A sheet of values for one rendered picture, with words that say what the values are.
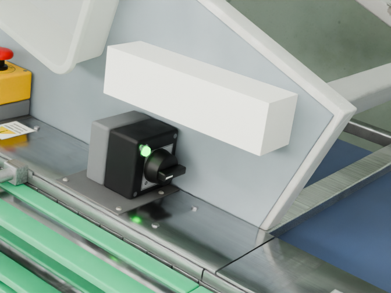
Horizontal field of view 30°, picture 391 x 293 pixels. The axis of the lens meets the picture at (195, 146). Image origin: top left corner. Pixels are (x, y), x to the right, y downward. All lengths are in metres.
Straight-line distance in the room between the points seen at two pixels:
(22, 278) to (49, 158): 0.18
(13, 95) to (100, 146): 0.23
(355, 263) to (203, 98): 0.27
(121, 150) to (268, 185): 0.18
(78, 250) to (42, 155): 0.22
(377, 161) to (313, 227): 0.26
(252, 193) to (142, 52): 0.22
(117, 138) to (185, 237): 0.15
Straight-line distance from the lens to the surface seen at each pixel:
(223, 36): 0.87
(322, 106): 0.81
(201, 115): 0.83
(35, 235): 0.85
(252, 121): 0.79
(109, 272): 0.80
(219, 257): 0.82
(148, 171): 0.90
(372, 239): 0.98
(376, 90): 1.01
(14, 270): 0.93
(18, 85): 1.11
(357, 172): 1.13
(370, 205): 1.07
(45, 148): 1.03
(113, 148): 0.90
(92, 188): 0.93
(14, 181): 0.96
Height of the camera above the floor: 1.45
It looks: 49 degrees down
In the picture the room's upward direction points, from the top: 109 degrees counter-clockwise
